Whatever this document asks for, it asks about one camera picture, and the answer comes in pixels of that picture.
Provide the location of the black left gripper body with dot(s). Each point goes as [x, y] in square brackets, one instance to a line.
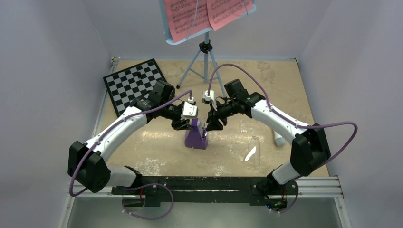
[171, 113]

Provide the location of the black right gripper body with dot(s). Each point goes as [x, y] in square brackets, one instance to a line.
[224, 110]

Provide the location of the purple metronome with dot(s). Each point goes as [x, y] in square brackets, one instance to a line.
[197, 137]

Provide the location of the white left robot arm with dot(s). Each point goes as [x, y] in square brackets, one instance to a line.
[87, 161]

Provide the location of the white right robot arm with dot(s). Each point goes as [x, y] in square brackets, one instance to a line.
[309, 146]

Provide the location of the light blue music stand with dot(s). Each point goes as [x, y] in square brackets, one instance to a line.
[204, 59]

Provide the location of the clear plastic metronome cover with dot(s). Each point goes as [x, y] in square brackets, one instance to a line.
[252, 154]

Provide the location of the black white checkerboard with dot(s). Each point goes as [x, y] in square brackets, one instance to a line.
[131, 83]

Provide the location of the pink sheet music left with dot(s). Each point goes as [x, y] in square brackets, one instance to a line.
[186, 18]

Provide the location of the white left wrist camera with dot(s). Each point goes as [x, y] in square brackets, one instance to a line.
[190, 109]

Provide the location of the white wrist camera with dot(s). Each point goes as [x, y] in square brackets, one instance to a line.
[190, 109]
[208, 97]

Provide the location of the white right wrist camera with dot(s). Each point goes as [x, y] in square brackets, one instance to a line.
[208, 97]

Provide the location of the white recorder flute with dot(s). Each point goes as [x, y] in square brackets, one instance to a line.
[278, 139]

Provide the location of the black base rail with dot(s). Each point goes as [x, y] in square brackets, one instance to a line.
[255, 191]

